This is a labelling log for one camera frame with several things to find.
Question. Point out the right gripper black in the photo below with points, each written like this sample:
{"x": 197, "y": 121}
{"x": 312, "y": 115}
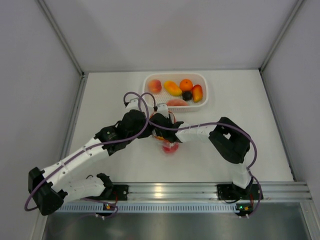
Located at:
{"x": 158, "y": 132}

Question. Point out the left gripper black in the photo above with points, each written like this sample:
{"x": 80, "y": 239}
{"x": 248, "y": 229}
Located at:
{"x": 147, "y": 132}

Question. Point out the clear zip top bag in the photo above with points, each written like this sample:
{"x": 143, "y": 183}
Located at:
{"x": 160, "y": 140}

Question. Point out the red fake apple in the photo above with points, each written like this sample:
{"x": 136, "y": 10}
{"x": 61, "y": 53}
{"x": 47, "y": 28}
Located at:
{"x": 170, "y": 148}

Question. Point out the fake watermelon slice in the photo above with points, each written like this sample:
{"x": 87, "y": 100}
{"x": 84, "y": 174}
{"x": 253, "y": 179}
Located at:
{"x": 177, "y": 103}

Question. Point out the peach fake fruit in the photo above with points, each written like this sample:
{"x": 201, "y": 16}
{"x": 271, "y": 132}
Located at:
{"x": 154, "y": 86}

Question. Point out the dark fake plum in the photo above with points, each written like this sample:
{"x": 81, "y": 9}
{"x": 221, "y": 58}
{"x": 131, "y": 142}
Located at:
{"x": 187, "y": 95}

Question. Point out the yellow orange fake mango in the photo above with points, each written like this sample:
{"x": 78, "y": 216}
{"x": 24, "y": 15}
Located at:
{"x": 197, "y": 93}

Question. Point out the orange fake fruit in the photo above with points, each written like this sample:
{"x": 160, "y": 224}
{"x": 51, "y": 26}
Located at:
{"x": 186, "y": 85}

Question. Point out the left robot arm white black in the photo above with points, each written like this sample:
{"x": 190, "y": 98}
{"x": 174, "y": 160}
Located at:
{"x": 55, "y": 185}

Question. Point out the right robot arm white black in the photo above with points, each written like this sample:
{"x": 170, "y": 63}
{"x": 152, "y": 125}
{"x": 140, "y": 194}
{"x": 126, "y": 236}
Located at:
{"x": 231, "y": 142}

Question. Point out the white perforated plastic basket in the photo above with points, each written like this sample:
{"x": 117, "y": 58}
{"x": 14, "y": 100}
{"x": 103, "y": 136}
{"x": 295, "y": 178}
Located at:
{"x": 177, "y": 77}

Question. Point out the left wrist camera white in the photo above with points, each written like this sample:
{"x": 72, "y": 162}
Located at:
{"x": 133, "y": 104}

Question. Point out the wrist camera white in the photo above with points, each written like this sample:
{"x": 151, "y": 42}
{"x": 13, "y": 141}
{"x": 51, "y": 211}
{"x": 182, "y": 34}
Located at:
{"x": 133, "y": 104}
{"x": 162, "y": 111}

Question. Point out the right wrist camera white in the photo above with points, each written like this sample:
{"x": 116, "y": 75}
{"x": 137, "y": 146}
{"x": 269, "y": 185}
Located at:
{"x": 162, "y": 111}

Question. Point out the white slotted cable duct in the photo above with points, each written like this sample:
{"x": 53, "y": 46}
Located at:
{"x": 122, "y": 207}

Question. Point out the aluminium rail frame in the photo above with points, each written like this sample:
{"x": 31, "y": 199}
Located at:
{"x": 184, "y": 191}

